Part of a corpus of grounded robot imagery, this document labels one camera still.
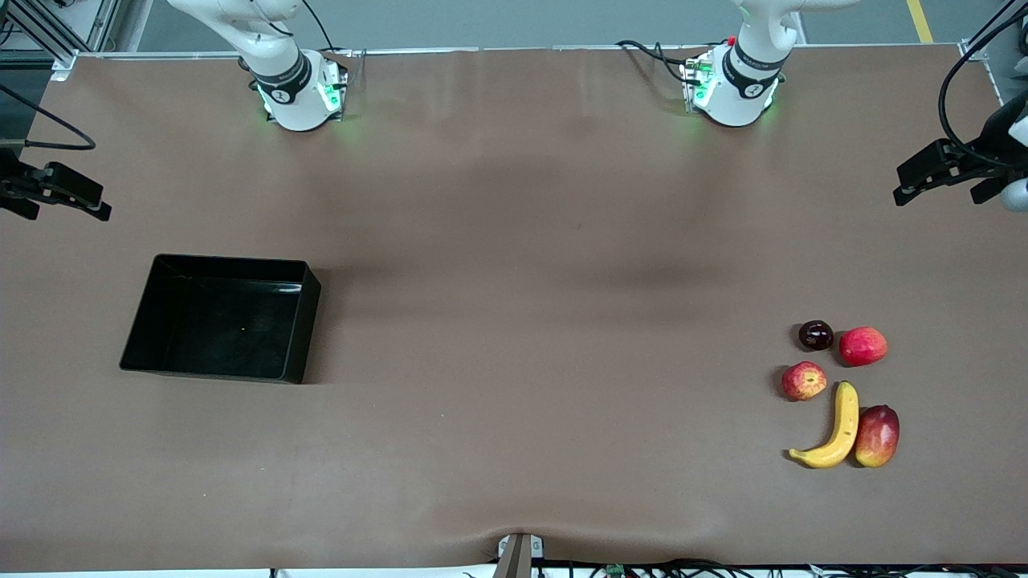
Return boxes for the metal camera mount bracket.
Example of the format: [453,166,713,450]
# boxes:
[494,532,545,578]

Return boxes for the large table cover mat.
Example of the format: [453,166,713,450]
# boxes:
[0,44,1028,572]

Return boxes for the tangled black cables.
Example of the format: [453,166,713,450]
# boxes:
[462,558,1028,578]

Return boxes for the red yellow mango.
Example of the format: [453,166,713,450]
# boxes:
[855,405,900,469]

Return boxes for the black plastic box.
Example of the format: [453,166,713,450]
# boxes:
[119,254,322,385]

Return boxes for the red peach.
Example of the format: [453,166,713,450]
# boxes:
[838,326,889,368]

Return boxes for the red yellow apple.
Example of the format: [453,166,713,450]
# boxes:
[781,360,828,402]

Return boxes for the yellow banana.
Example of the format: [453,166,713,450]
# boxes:
[788,381,860,470]

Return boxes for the aluminium frame structure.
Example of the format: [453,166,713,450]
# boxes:
[0,0,121,81]

